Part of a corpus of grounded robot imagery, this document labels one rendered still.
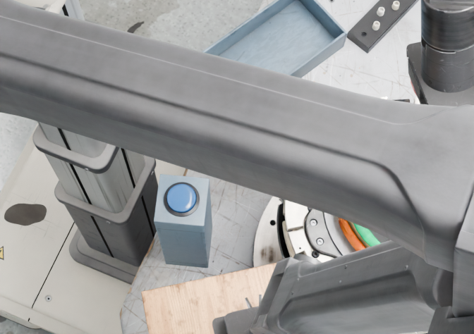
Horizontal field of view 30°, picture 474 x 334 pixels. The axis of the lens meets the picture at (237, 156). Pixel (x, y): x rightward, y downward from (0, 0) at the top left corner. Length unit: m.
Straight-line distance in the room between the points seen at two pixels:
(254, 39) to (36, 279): 0.92
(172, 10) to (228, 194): 1.13
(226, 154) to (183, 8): 2.15
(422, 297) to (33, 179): 1.68
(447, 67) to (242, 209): 0.70
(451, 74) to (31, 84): 0.51
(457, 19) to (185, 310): 0.55
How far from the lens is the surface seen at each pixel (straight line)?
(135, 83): 0.42
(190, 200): 1.22
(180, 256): 1.40
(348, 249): 1.15
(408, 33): 1.65
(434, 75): 0.87
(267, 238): 1.46
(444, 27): 0.83
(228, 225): 1.48
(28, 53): 0.45
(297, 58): 1.33
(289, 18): 1.36
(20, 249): 2.06
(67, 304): 2.01
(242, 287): 1.17
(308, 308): 0.68
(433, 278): 0.48
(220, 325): 0.98
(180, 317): 1.16
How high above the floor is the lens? 2.21
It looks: 70 degrees down
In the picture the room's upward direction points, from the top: 1 degrees clockwise
